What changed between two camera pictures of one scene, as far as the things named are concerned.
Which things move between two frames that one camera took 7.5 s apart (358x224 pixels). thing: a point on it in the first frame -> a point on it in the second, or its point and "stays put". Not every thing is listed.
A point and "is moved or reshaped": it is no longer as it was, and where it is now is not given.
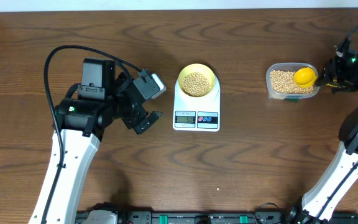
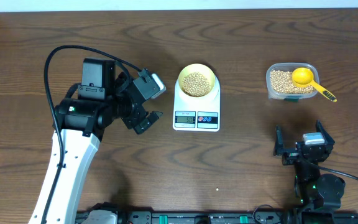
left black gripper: (133, 119) stays put
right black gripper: (334, 68) -> (289, 157)
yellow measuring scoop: (305, 77) is moved or reshaped
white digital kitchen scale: (197, 114) stays put
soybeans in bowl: (196, 84) stays put
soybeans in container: (282, 81) stays put
